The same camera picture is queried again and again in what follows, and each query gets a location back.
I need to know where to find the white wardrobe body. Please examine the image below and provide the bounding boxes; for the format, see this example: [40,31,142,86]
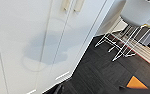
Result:
[0,0,120,94]

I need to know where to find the grey chair white wire legs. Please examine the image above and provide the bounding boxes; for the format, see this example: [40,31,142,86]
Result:
[94,0,150,63]

